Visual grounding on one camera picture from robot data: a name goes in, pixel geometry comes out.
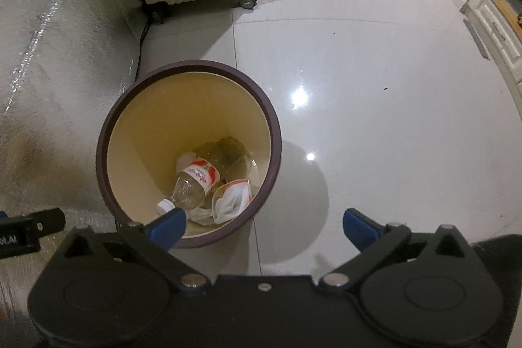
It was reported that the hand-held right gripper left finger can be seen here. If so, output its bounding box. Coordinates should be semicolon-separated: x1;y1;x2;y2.
64;208;211;292

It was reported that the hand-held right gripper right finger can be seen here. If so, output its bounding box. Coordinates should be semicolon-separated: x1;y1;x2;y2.
318;208;469;292

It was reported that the clear bottle with red label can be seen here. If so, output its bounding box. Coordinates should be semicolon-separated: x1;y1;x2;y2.
157;164;221;215

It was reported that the white and red plastic bag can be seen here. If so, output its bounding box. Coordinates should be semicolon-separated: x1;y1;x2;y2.
211;178;254;225

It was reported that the yellow bin with brown rim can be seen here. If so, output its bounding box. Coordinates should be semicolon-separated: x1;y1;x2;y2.
96;60;282;250

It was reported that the white low cabinet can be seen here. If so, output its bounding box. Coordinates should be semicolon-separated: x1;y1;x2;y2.
460;0;522;88

